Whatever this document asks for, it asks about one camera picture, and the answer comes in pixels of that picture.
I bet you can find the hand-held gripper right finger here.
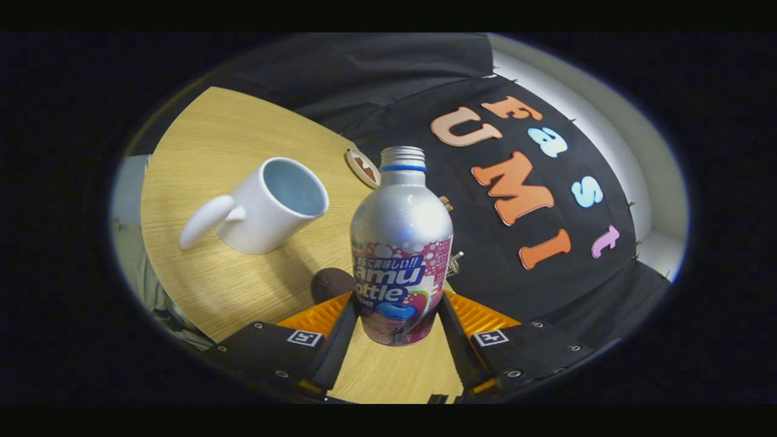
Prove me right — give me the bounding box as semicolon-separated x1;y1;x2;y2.
438;291;595;398

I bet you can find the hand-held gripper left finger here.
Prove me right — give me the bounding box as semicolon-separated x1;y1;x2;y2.
209;291;360;398

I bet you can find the dark brown round coaster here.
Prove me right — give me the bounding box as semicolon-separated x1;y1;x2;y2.
311;267;359;305

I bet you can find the silver juice bottle pink label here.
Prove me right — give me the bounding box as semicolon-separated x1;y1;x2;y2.
350;146;454;347

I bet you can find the white cup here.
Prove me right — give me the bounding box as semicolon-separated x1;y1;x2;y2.
178;157;330;255

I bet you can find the white round plate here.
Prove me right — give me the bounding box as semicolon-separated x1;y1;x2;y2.
345;148;382;189

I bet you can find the wooden table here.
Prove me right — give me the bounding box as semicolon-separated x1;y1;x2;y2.
140;86;465;404

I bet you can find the black backdrop cloth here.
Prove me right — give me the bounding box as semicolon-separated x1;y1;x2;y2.
131;33;671;365

